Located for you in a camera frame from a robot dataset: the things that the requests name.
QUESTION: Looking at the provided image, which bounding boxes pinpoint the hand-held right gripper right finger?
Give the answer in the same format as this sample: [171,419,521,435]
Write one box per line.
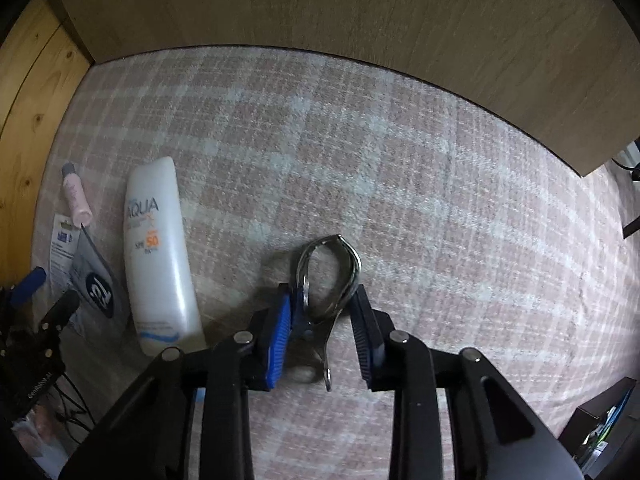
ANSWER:
[349,284,584,480]

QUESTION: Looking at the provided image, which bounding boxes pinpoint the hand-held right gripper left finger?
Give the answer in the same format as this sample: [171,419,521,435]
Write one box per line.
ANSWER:
[58,283,292,480]

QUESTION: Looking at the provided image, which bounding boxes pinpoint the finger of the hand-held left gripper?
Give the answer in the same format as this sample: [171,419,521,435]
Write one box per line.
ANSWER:
[42,290,81,334]
[12,267,47,306]

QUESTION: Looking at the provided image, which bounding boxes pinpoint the grey sachet with round logo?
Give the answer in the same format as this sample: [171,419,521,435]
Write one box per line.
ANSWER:
[69,226,132,337]

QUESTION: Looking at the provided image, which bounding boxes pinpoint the metal spring clip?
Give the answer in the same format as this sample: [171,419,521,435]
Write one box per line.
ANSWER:
[293,233,364,392]

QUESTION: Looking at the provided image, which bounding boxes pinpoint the printed paper leaflet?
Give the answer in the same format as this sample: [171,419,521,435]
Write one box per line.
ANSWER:
[49,212,84,292]

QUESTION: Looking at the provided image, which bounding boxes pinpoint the person's bare foot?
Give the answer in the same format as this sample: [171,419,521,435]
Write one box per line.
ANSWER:
[12,406,69,472]

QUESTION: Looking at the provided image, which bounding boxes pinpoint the pink tube with grey cap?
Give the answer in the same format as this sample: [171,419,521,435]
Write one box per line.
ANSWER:
[61,162,94,227]

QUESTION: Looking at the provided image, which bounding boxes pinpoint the white plastic bottle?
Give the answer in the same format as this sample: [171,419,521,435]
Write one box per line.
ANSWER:
[122,156,206,357]

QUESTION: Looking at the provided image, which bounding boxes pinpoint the orange pine wood board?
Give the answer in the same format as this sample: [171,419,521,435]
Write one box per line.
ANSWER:
[0,0,94,263]

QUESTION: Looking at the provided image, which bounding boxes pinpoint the black storage box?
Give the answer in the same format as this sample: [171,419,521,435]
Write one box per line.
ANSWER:
[556,375,639,480]

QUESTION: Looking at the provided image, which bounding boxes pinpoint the light wooden cabinet panel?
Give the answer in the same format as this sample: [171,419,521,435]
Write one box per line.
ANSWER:
[51,0,640,179]

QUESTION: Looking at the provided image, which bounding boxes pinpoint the black cables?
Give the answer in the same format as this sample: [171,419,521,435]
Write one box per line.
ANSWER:
[54,374,97,428]

